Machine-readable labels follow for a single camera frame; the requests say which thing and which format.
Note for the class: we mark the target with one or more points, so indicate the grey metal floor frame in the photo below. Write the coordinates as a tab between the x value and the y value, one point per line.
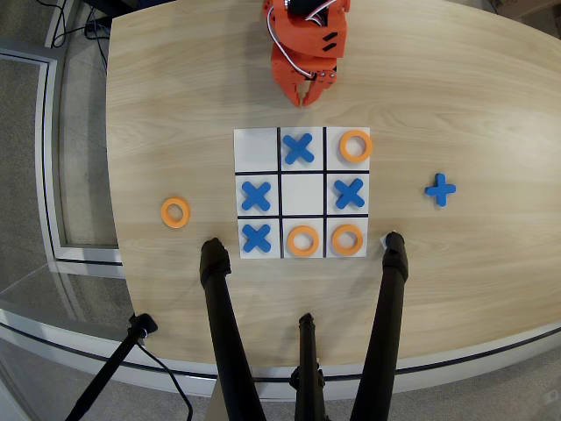
48	175

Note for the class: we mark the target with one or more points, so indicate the blue cross piece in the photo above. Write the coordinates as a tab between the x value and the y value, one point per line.
257	238
256	196
298	149
349	193
440	190

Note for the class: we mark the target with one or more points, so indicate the cardboard box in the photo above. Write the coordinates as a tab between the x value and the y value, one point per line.
526	6

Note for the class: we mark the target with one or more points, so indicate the black stand pole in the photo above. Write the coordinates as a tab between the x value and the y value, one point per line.
109	368

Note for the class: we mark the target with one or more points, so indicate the small white tag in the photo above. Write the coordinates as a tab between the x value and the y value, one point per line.
382	240

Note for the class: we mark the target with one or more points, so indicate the thin black tripod leg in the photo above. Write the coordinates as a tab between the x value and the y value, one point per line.
308	351

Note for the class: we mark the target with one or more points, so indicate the white tic-tac-toe board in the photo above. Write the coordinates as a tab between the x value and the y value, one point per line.
256	144

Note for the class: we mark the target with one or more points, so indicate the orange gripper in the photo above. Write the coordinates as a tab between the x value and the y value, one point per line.
290	75

